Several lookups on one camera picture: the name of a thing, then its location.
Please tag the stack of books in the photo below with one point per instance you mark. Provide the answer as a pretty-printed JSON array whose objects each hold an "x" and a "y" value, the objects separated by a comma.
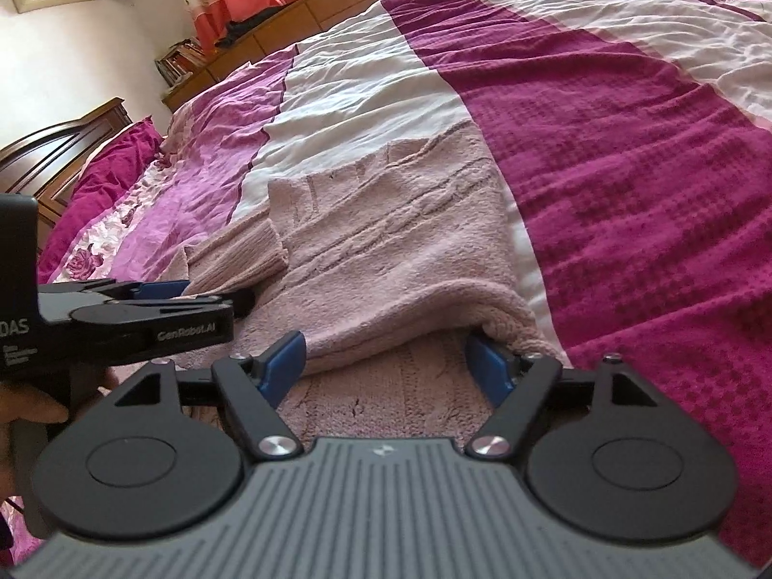
[{"x": 181, "y": 60}]

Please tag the pink knitted sweater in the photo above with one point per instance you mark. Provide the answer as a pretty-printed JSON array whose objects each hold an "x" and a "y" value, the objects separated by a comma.
[{"x": 392, "y": 253}]

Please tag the pink and magenta patchwork bedspread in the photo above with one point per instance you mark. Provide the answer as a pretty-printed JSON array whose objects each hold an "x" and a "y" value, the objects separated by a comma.
[{"x": 603, "y": 163}]

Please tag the person's left hand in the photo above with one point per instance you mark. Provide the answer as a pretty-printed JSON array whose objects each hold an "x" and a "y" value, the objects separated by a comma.
[{"x": 30, "y": 407}]

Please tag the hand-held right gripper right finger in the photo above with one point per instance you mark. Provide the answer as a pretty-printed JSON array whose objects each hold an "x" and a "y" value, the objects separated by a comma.
[{"x": 485, "y": 368}]

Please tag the brown wooden window cabinet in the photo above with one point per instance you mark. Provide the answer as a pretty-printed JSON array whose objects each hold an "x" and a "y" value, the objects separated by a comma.
[{"x": 338, "y": 6}]

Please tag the magenta velvet pillow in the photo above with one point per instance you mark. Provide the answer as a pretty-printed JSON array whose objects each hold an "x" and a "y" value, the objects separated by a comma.
[{"x": 114, "y": 163}]

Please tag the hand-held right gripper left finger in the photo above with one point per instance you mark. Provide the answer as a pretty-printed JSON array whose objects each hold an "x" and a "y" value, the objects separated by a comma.
[{"x": 280, "y": 365}]

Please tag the dark clothes pile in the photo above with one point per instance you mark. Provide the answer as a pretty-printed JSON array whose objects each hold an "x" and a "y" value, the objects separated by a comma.
[{"x": 241, "y": 30}]

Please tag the brown wooden headboard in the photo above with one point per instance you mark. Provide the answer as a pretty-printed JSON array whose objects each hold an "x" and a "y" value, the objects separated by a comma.
[{"x": 48, "y": 157}]

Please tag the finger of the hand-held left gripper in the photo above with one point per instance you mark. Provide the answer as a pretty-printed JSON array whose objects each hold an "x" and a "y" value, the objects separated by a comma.
[
  {"x": 163, "y": 290},
  {"x": 235, "y": 303}
]

